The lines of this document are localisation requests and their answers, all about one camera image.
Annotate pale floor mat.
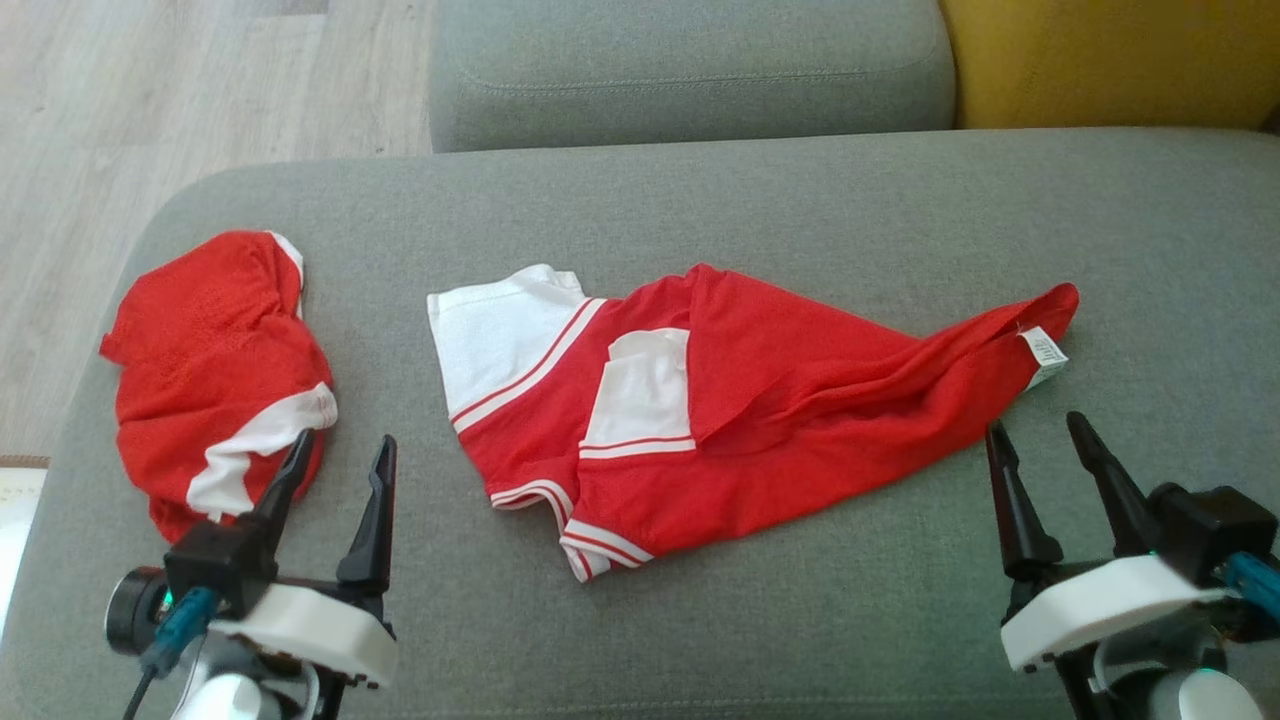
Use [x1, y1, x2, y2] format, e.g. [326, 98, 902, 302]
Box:
[0, 455, 51, 641]

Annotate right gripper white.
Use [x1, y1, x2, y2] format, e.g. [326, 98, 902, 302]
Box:
[985, 411, 1230, 720]

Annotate grey sofa back cushion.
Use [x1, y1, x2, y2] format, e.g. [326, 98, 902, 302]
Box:
[428, 0, 958, 153]

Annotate grey sofa seat cushion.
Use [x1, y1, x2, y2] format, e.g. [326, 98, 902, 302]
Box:
[0, 128, 1280, 720]

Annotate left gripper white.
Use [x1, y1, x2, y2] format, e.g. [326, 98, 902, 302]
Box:
[208, 430, 399, 720]

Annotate red white jersey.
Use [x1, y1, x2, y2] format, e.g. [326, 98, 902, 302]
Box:
[427, 263, 1081, 584]

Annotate red white mesh shorts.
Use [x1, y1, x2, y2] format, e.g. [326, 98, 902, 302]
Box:
[98, 230, 339, 546]

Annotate right camera cable blue plug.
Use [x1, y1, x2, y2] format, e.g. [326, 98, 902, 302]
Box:
[1225, 552, 1280, 621]

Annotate yellow cushion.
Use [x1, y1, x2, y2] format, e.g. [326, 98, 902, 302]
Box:
[940, 0, 1280, 131]

